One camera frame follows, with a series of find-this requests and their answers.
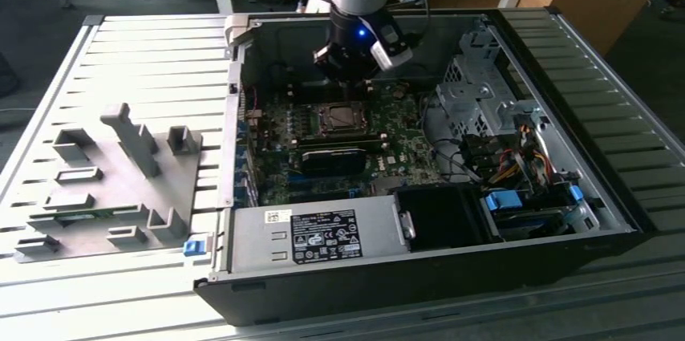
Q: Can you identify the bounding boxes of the silver CPU green edge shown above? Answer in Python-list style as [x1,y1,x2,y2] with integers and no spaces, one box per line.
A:
[325,106,363,128]

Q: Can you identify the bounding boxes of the metal socket cover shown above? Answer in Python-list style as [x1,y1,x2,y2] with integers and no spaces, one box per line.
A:
[319,102,373,135]

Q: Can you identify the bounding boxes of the CPU socket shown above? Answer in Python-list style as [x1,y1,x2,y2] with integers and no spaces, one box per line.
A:
[313,100,379,137]

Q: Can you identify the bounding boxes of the green motherboard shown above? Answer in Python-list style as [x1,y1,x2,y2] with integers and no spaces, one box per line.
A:
[237,79,472,208]

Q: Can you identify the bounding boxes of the metal drive cage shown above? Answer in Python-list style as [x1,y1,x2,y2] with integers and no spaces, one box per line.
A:
[433,15,547,137]

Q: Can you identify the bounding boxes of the black graphics card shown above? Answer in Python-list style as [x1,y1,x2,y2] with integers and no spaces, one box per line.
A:
[297,147,369,177]

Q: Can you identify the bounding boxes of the silver chipset heatsink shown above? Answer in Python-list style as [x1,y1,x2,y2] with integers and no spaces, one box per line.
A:
[372,177,403,193]

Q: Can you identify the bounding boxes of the black fan shroud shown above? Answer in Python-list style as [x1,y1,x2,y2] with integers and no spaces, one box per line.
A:
[393,185,503,254]

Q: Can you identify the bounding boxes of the blue disk carrier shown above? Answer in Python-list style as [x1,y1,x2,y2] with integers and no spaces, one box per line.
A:
[480,189,525,213]

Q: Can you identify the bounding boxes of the silver power supply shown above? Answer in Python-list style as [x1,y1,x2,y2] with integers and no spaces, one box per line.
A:
[221,195,413,278]

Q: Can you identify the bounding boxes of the blue case latch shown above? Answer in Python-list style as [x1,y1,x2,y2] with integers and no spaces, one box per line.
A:
[181,238,208,258]

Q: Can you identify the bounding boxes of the grey parts rack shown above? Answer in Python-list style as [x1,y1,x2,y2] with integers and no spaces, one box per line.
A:
[11,102,204,265]

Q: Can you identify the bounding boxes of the black PC case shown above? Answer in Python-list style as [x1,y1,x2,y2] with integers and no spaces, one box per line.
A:
[191,6,661,328]

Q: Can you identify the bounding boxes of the green RAM stick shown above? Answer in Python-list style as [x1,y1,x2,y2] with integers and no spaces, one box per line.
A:
[51,207,134,222]

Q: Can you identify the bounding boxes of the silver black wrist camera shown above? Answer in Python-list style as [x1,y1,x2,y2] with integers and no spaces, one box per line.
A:
[368,22,417,72]

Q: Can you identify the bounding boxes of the grey case handle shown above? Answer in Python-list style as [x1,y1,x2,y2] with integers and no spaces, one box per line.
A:
[223,14,264,60]

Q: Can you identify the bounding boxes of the grey cable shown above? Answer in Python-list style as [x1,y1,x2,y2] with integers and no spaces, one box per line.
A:
[447,154,487,181]

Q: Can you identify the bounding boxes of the yellow red wire bundle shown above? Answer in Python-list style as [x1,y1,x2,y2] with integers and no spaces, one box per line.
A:
[481,124,556,193]

